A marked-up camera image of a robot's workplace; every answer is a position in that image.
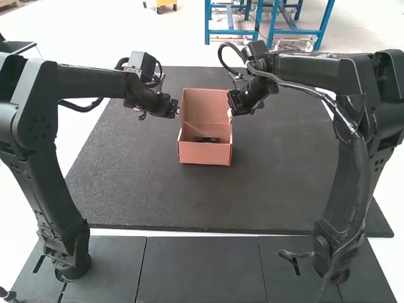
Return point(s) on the black square fan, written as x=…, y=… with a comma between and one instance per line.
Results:
x=206, y=139

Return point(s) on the cardboard box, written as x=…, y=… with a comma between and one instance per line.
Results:
x=205, y=153

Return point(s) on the blue metal frame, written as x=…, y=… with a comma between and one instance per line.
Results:
x=296, y=31
x=207, y=25

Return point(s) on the black mat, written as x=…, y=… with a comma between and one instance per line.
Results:
x=142, y=189

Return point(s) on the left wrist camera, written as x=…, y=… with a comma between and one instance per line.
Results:
x=140, y=64

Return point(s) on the yellow cart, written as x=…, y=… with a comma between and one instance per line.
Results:
x=165, y=3

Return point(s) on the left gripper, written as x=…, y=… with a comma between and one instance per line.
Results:
x=161, y=105

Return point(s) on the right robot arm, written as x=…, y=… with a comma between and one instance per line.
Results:
x=353, y=176

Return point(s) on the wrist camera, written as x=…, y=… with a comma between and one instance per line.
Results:
x=140, y=64
x=256, y=49

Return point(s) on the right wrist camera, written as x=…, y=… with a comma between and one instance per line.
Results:
x=256, y=49

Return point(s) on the black clamp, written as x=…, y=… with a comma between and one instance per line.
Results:
x=8, y=295

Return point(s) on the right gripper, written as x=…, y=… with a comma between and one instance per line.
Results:
x=244, y=102

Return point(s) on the dark base panel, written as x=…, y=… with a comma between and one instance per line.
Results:
x=274, y=284
x=202, y=271
x=110, y=268

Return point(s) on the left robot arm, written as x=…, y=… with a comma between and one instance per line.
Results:
x=41, y=158

